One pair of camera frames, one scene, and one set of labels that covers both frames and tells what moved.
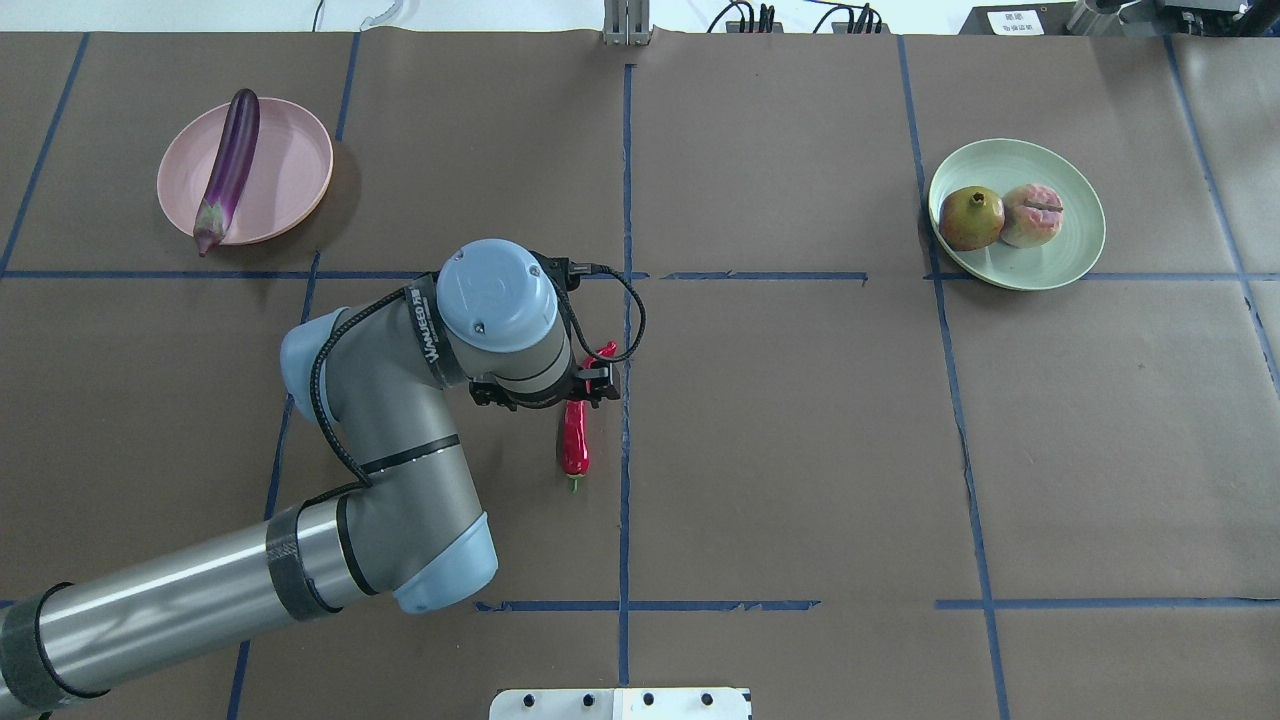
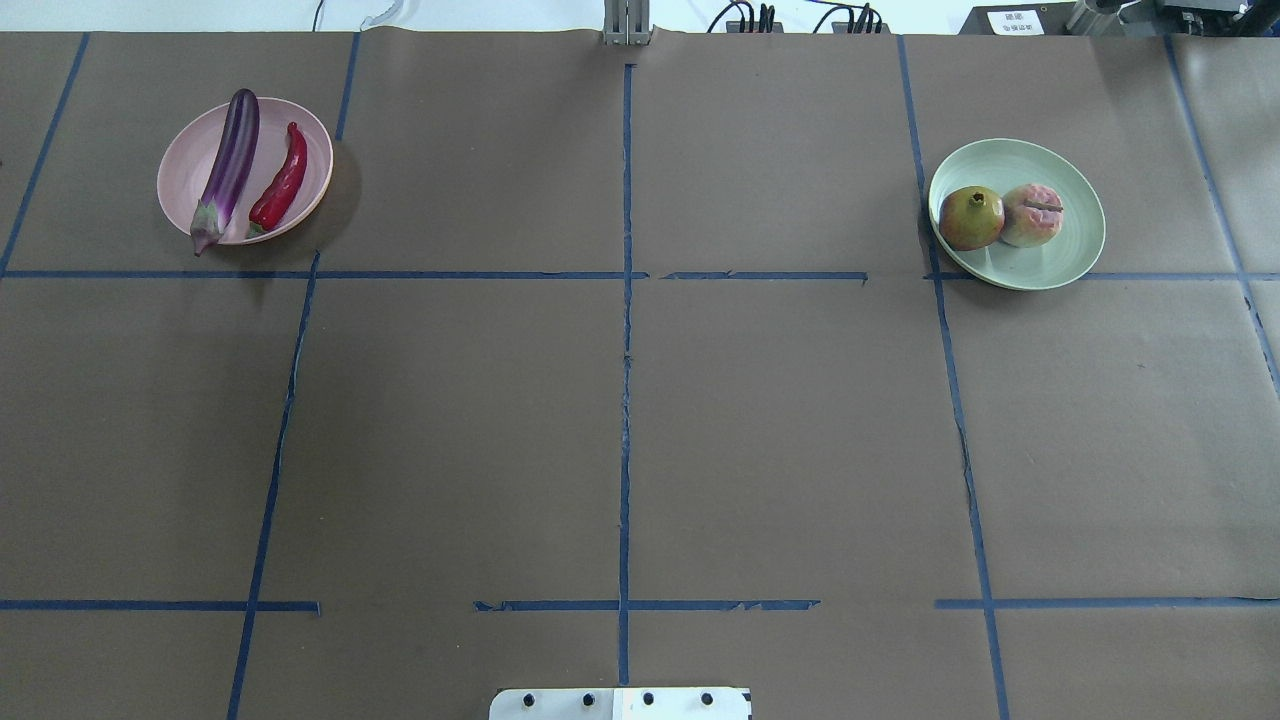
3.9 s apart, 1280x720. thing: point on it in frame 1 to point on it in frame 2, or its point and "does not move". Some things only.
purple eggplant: (215, 208) does not move
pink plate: (290, 177) does not move
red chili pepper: (575, 451) to (267, 208)
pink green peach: (1033, 216) does not move
